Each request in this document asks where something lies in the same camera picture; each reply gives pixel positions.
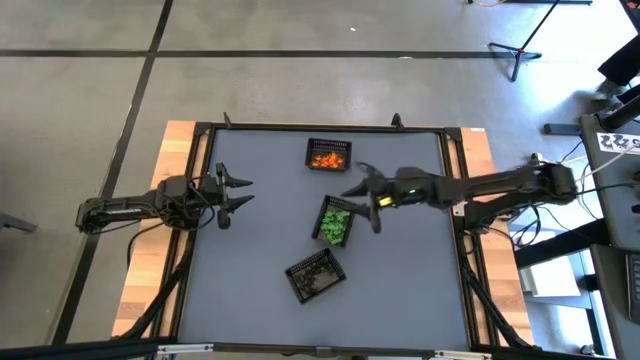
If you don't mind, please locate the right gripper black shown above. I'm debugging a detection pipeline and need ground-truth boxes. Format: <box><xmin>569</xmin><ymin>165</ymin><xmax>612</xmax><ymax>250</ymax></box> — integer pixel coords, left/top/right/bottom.
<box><xmin>340</xmin><ymin>160</ymin><xmax>432</xmax><ymax>235</ymax></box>

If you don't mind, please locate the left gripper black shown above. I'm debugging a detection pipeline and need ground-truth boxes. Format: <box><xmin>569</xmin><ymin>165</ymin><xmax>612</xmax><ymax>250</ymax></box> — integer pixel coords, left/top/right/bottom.
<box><xmin>197</xmin><ymin>162</ymin><xmax>256</xmax><ymax>231</ymax></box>

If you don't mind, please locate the black slotted plastic basket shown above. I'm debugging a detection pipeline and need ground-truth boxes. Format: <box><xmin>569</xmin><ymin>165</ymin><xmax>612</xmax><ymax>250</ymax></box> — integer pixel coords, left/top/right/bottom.
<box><xmin>310</xmin><ymin>194</ymin><xmax>358</xmax><ymax>249</ymax></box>
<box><xmin>304</xmin><ymin>137</ymin><xmax>353</xmax><ymax>173</ymax></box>
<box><xmin>284</xmin><ymin>247</ymin><xmax>347</xmax><ymax>305</ymax></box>

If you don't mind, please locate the black diagonal support beam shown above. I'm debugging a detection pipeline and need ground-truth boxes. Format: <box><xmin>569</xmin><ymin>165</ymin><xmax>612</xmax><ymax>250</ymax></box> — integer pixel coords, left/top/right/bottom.
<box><xmin>514</xmin><ymin>219</ymin><xmax>609</xmax><ymax>269</ymax></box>

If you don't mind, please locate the grey table foot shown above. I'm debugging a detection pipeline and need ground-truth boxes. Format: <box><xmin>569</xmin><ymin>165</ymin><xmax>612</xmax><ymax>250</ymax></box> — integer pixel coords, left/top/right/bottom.
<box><xmin>543</xmin><ymin>123</ymin><xmax>582</xmax><ymax>137</ymax></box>

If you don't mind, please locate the black tripod stand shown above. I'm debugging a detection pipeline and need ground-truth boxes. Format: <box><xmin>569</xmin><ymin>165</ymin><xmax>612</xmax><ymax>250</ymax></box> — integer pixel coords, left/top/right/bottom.
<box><xmin>487</xmin><ymin>0</ymin><xmax>561</xmax><ymax>84</ymax></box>

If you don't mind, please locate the grey furniture foot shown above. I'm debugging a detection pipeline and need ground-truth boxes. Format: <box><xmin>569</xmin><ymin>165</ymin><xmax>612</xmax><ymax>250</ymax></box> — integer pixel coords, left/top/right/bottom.
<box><xmin>0</xmin><ymin>212</ymin><xmax>39</xmax><ymax>235</ymax></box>

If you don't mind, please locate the grey side table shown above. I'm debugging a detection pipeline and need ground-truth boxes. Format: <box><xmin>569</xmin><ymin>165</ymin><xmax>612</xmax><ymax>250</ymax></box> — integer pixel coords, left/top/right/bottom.
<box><xmin>588</xmin><ymin>243</ymin><xmax>640</xmax><ymax>360</ymax></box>
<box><xmin>578</xmin><ymin>112</ymin><xmax>640</xmax><ymax>251</ymax></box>

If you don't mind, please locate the white marker paper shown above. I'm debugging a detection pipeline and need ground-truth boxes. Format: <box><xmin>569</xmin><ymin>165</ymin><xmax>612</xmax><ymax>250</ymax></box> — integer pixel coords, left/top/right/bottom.
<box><xmin>595</xmin><ymin>131</ymin><xmax>640</xmax><ymax>155</ymax></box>

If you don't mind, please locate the black pole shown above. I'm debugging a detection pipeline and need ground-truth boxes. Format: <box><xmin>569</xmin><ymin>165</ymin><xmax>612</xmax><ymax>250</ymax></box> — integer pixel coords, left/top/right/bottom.
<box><xmin>598</xmin><ymin>94</ymin><xmax>640</xmax><ymax>132</ymax></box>

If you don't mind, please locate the dark keyboard device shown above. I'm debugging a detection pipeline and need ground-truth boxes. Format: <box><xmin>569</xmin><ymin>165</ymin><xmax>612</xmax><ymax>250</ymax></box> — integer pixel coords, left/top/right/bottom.
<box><xmin>625</xmin><ymin>252</ymin><xmax>640</xmax><ymax>325</ymax></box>

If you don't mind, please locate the person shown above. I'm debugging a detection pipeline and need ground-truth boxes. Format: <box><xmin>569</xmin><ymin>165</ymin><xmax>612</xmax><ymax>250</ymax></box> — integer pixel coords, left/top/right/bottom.
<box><xmin>592</xmin><ymin>34</ymin><xmax>640</xmax><ymax>104</ymax></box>

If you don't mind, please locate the black aluminium rig frame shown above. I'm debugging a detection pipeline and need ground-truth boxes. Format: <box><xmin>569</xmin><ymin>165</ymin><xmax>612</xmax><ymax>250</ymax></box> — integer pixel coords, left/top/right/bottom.
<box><xmin>0</xmin><ymin>119</ymin><xmax>619</xmax><ymax>360</ymax></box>

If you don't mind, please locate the silver metal bracket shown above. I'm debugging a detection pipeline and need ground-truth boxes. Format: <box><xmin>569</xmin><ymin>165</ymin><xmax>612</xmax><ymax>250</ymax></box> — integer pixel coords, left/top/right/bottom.
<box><xmin>433</xmin><ymin>349</ymin><xmax>495</xmax><ymax>360</ymax></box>
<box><xmin>156</xmin><ymin>343</ymin><xmax>217</xmax><ymax>357</ymax></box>

